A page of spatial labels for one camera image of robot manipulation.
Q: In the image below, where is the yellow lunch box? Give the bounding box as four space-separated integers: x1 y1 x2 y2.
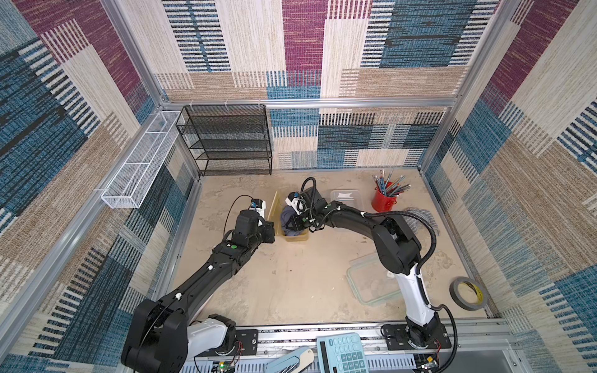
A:
278 206 309 242

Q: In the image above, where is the dark blue cloth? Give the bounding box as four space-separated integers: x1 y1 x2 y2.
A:
280 206 305 236

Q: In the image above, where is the yellow lunch box lid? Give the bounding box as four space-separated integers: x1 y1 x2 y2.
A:
267 191 282 236

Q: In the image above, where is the clear lid green rim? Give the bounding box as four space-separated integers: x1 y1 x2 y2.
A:
346 253 401 307

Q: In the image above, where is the grey striped cloth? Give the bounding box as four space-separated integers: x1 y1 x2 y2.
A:
404 208 440 236

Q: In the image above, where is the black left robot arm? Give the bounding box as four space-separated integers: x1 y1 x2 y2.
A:
121 199 275 372

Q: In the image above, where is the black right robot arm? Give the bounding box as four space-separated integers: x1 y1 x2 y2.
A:
285 186 459 350

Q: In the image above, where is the red pencil cup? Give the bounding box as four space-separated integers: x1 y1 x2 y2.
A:
371 186 397 213

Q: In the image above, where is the black mesh shelf rack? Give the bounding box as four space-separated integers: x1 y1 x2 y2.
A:
177 104 273 177

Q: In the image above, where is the light blue handheld device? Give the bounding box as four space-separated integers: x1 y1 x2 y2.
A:
264 347 315 373

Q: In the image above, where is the teal calculator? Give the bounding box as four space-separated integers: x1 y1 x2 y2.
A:
317 333 368 373

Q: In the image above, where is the grey tape roll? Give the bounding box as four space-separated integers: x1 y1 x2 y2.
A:
449 277 488 312

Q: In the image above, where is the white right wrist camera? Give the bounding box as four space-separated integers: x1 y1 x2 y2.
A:
285 192 307 214

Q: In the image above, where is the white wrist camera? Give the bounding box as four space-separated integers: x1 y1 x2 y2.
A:
249 198 266 219
285 192 307 214

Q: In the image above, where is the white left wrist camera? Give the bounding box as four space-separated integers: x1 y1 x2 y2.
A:
249 198 266 219

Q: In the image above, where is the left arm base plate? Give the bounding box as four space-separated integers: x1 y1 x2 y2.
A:
197 329 259 357

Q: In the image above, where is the white wire basket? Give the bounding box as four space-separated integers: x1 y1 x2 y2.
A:
101 111 180 209

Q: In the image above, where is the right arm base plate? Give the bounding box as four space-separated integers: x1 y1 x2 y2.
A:
380 323 452 351

